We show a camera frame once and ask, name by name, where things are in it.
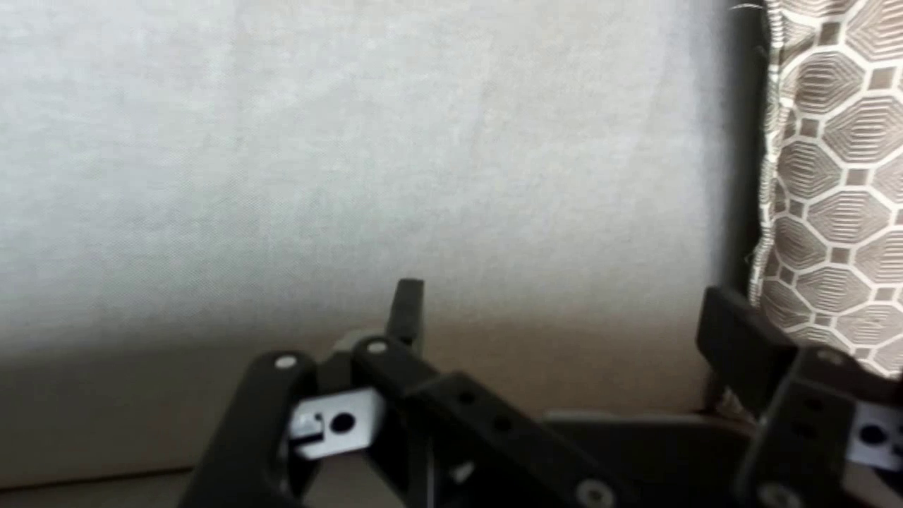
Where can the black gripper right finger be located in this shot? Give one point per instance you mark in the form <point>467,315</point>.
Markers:
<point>807,404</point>

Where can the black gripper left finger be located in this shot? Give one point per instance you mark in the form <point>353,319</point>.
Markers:
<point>271,424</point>

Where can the beige octagon pattern pillow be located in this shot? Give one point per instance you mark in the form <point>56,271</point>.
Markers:
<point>835,188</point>

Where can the light grey couch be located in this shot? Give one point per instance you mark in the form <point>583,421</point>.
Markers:
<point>377,170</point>

